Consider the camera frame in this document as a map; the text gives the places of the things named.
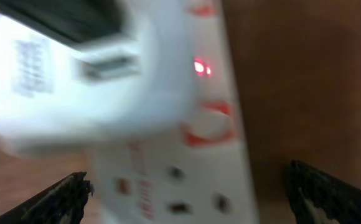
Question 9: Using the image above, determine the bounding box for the white power strip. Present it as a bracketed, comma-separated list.
[90, 1, 260, 224]

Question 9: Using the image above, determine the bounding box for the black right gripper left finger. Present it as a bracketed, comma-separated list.
[0, 172, 94, 224]

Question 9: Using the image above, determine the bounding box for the white charger plug adapter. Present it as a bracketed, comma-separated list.
[0, 7, 197, 157]

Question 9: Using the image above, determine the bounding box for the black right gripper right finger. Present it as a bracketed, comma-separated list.
[282, 160, 361, 223]

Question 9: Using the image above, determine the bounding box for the black USB charging cable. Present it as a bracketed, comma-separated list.
[0, 0, 128, 47]

